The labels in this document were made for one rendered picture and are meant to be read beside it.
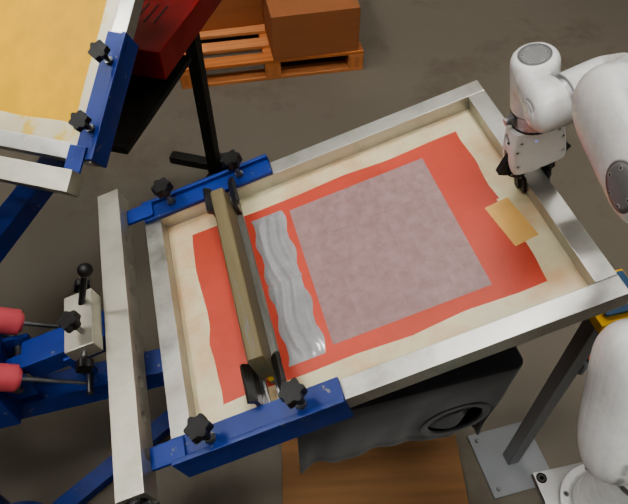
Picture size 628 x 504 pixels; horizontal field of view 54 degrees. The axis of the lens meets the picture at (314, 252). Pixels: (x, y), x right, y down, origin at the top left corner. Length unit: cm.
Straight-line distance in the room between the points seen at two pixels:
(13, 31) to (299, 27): 199
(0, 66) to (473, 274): 120
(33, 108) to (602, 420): 135
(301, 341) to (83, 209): 205
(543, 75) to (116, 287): 85
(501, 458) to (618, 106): 174
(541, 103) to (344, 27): 262
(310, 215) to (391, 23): 292
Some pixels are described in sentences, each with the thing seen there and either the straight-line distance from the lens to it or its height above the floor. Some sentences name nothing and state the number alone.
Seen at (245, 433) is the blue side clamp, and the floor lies 112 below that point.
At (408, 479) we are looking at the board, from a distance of 219.
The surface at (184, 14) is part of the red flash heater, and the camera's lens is 200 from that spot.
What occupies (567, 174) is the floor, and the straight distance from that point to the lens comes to 324.
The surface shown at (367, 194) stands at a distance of 129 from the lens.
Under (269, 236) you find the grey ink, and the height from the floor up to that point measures 111.
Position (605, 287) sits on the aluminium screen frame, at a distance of 110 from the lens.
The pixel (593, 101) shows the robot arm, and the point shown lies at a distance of 72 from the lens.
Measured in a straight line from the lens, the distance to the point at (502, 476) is 227.
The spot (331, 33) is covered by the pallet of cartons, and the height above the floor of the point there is 25.
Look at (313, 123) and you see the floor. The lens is 330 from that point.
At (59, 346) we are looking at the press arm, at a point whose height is 107.
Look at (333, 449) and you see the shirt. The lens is 143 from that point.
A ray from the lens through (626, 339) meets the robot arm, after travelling 69.
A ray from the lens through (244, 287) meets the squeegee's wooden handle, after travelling 111.
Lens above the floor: 207
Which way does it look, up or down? 51 degrees down
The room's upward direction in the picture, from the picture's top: 1 degrees counter-clockwise
